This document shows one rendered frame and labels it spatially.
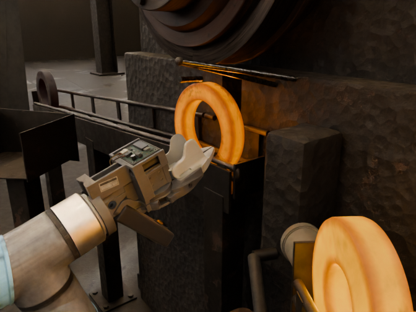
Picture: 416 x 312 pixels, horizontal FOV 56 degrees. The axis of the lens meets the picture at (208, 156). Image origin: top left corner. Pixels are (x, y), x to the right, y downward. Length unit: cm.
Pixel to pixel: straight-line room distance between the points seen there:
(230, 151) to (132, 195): 24
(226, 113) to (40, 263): 39
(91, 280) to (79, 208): 116
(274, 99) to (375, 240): 42
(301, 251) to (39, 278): 31
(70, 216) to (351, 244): 33
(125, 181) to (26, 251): 15
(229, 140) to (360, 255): 42
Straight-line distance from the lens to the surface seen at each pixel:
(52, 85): 169
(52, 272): 53
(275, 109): 73
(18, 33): 362
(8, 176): 106
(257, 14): 62
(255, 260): 64
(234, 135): 71
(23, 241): 52
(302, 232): 55
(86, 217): 52
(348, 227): 38
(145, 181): 54
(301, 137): 58
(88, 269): 173
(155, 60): 105
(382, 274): 35
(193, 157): 59
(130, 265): 172
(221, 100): 72
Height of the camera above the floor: 96
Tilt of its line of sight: 19 degrees down
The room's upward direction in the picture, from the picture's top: straight up
